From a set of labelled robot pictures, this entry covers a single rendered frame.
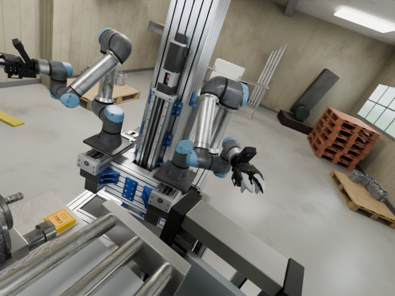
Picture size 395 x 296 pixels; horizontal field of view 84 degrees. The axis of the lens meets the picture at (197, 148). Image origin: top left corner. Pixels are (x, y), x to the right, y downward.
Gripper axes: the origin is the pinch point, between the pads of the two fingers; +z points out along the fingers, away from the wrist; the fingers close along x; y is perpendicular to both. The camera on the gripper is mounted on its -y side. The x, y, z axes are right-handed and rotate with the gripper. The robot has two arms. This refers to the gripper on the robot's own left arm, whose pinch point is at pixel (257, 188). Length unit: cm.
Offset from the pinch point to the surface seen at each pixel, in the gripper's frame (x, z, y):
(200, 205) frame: 30, 34, -25
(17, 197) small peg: 59, 21, -12
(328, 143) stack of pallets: -367, -339, 134
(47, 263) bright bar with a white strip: 43, 43, -28
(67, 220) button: 62, -4, 23
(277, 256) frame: 22, 40, -23
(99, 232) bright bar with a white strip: 41, 40, -27
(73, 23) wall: 185, -401, 1
